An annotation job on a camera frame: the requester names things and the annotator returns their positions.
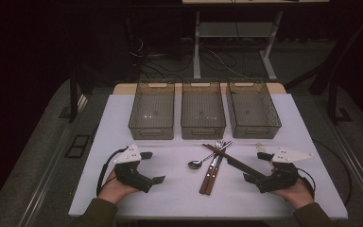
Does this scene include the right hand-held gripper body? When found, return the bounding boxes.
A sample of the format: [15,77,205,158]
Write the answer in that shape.
[254,147,315,194]

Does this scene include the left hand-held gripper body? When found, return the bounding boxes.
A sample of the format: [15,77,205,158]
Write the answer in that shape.
[112,144,155,194]

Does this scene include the metal spoon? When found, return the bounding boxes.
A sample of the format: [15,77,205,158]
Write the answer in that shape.
[187,140,233,170]

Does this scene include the translucent grey plastic bin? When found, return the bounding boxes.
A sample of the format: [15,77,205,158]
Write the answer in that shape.
[128,79,176,141]
[225,78,283,140]
[180,79,227,141]

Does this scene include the person's left hand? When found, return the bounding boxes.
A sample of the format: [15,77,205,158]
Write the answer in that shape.
[97,169,140,205]

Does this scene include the person's right hand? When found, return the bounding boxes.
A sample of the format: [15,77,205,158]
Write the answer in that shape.
[269,175,315,210]

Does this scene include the white table cover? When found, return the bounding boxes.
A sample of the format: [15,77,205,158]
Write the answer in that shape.
[68,93,349,220]

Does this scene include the dark chopsticks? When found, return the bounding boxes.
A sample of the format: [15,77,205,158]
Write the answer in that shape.
[204,143,230,197]

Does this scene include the black metal stand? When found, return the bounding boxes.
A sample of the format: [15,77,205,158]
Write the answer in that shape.
[308,12,363,126]

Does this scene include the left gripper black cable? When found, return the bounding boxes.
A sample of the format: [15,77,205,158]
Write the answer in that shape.
[95,146,130,197]

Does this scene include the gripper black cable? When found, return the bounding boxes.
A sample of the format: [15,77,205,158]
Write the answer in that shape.
[296,166,316,198]
[95,146,130,197]

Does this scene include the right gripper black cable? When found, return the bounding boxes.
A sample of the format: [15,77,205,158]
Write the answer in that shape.
[296,166,316,198]

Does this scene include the fork with wooden handle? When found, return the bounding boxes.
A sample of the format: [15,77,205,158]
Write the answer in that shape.
[199,139,225,196]

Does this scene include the thin black cable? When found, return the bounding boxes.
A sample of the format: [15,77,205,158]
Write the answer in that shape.
[314,138,354,206]

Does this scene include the metal floor rail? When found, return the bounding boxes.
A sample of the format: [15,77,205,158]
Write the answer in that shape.
[330,122,363,218]
[17,94,88,227]

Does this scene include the tangle of black cables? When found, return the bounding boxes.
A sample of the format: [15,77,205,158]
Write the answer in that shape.
[129,34,250,79]

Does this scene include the white metal desk frame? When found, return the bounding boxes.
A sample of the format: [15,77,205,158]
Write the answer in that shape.
[181,0,331,82]

